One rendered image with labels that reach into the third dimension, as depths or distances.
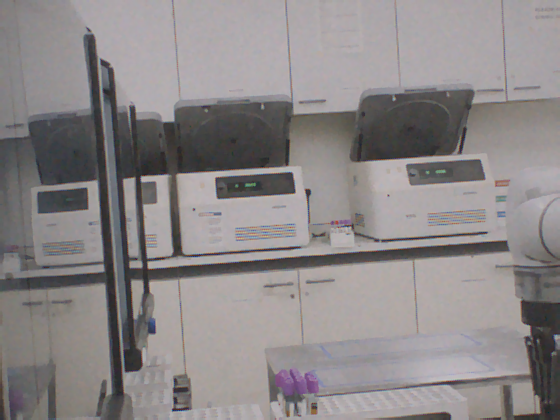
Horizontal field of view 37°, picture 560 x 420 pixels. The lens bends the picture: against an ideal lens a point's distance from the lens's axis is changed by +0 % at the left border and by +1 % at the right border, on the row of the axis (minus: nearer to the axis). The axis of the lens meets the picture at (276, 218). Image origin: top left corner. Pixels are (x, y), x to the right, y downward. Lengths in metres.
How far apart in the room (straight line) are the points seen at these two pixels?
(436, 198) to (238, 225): 0.88
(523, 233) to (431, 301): 2.44
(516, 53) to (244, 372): 1.96
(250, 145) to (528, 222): 2.77
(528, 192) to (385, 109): 2.64
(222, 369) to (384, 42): 1.67
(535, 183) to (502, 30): 2.89
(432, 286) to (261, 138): 1.05
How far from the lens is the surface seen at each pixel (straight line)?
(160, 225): 3.58
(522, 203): 1.36
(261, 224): 3.61
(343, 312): 3.69
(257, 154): 4.05
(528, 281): 1.38
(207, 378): 3.68
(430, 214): 3.75
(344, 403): 1.37
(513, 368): 1.74
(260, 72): 3.92
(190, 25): 3.93
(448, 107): 4.06
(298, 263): 3.68
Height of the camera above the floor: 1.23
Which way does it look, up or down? 3 degrees down
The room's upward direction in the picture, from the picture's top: 4 degrees counter-clockwise
